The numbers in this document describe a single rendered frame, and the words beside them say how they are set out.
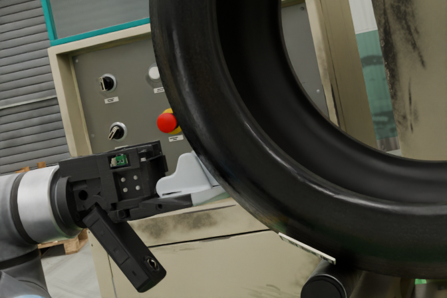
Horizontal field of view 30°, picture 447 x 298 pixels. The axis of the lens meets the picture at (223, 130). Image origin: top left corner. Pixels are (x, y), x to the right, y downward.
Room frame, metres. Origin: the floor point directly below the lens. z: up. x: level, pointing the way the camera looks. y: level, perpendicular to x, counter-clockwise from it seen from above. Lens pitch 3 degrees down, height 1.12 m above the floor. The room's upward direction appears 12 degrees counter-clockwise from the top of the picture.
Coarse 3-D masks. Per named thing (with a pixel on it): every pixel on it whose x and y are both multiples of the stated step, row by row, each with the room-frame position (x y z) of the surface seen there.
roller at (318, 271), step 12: (324, 264) 0.85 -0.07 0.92; (336, 264) 0.85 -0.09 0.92; (312, 276) 0.82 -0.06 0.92; (324, 276) 0.81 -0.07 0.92; (336, 276) 0.81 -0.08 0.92; (348, 276) 0.84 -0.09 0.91; (360, 276) 0.90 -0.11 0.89; (312, 288) 0.81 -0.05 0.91; (324, 288) 0.80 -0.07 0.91; (336, 288) 0.80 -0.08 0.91; (348, 288) 0.82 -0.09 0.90
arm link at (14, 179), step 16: (0, 176) 1.03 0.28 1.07; (16, 176) 1.01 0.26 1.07; (0, 192) 0.99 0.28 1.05; (16, 192) 0.98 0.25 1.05; (0, 208) 0.98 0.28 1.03; (16, 208) 0.98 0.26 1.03; (0, 224) 0.98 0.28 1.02; (16, 224) 0.98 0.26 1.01; (0, 240) 1.00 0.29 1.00; (16, 240) 0.99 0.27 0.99; (32, 240) 0.99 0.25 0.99; (0, 256) 1.00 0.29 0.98; (16, 256) 1.00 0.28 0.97
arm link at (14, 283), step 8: (0, 272) 0.90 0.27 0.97; (0, 280) 0.89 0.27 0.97; (8, 280) 0.89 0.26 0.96; (16, 280) 0.91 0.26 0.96; (24, 280) 0.98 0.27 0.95; (0, 288) 0.88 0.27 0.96; (8, 288) 0.88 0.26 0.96; (16, 288) 0.89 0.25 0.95; (24, 288) 0.90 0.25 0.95; (32, 288) 0.92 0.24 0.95; (40, 288) 0.96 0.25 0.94; (0, 296) 0.87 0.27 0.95; (8, 296) 0.88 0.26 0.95; (16, 296) 0.88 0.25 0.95; (24, 296) 0.87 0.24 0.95; (32, 296) 0.88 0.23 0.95; (40, 296) 0.88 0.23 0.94; (48, 296) 0.94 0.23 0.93
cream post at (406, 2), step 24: (384, 0) 1.13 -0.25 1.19; (408, 0) 1.12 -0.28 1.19; (432, 0) 1.11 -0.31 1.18; (384, 24) 1.13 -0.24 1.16; (408, 24) 1.12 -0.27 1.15; (432, 24) 1.11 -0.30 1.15; (384, 48) 1.14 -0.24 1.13; (408, 48) 1.13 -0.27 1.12; (432, 48) 1.12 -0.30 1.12; (408, 72) 1.13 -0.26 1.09; (432, 72) 1.12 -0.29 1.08; (408, 96) 1.13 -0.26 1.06; (432, 96) 1.12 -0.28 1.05; (408, 120) 1.13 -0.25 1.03; (432, 120) 1.12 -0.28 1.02; (408, 144) 1.13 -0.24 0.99; (432, 144) 1.12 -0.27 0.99
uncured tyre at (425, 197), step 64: (192, 0) 0.82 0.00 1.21; (256, 0) 1.07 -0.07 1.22; (192, 64) 0.82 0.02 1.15; (256, 64) 1.07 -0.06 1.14; (192, 128) 0.85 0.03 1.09; (256, 128) 0.81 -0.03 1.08; (320, 128) 1.06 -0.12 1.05; (256, 192) 0.81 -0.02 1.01; (320, 192) 0.79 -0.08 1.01; (384, 192) 1.03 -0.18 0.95; (384, 256) 0.78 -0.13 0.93
